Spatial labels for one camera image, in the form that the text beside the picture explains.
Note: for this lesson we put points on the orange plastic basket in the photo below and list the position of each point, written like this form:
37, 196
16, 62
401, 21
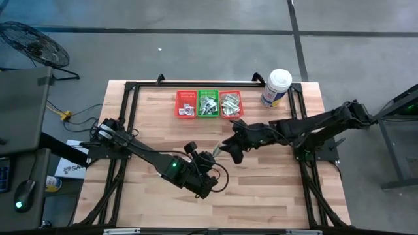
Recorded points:
230, 92
186, 96

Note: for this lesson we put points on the plain white packet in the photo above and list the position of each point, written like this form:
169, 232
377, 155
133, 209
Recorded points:
235, 113

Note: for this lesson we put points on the black floor fan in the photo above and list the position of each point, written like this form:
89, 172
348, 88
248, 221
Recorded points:
36, 45

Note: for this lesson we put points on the green striped bandage wrapper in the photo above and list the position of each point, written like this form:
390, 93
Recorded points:
232, 109
230, 97
226, 111
216, 149
231, 103

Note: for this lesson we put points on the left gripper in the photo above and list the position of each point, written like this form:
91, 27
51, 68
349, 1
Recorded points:
199, 176

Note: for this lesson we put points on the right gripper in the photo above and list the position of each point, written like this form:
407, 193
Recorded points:
251, 137

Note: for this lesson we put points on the white blue wipes canister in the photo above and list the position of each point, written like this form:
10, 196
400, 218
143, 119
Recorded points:
277, 81

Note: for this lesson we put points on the black computer mouse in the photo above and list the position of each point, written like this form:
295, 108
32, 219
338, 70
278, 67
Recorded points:
25, 196

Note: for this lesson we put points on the yellow blue can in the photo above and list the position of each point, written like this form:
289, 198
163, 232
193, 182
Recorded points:
54, 183

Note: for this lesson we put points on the green plastic basket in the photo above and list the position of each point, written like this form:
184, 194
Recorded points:
208, 93

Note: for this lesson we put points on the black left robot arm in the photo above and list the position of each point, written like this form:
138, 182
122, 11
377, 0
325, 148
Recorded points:
147, 153

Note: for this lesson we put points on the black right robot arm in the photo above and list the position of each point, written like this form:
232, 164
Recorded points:
326, 124

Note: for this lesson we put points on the yellow plug connector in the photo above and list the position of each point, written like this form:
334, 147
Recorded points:
66, 115

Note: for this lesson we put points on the black aluminium table frame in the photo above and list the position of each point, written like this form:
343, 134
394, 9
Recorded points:
212, 84

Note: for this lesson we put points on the black metal cart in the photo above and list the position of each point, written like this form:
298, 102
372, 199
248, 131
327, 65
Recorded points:
392, 107

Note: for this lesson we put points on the dark grey desk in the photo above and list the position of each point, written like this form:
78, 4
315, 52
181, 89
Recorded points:
40, 215

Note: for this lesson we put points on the black keyboard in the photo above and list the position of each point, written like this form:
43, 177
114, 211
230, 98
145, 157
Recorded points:
5, 174

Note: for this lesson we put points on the white printed box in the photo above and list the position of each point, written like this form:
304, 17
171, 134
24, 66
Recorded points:
70, 169

